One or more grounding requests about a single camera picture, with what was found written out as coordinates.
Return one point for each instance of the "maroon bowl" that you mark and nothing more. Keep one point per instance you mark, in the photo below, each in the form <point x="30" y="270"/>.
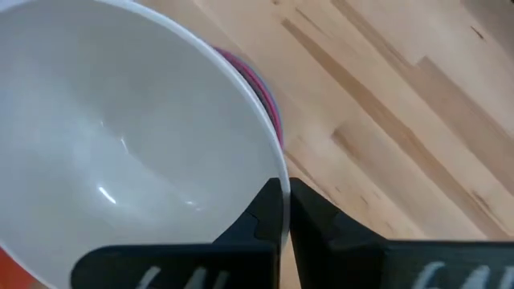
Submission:
<point x="271" y="102"/>

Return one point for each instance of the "orange bowl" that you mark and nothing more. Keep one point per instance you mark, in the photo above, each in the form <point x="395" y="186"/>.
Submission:
<point x="10" y="273"/>

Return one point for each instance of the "white bowl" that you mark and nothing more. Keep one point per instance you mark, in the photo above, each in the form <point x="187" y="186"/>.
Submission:
<point x="120" y="120"/>

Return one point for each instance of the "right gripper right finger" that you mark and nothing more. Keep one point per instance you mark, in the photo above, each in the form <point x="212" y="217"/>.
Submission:
<point x="361" y="261"/>

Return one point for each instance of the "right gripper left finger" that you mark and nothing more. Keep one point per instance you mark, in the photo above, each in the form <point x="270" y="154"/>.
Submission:
<point x="241" y="265"/>

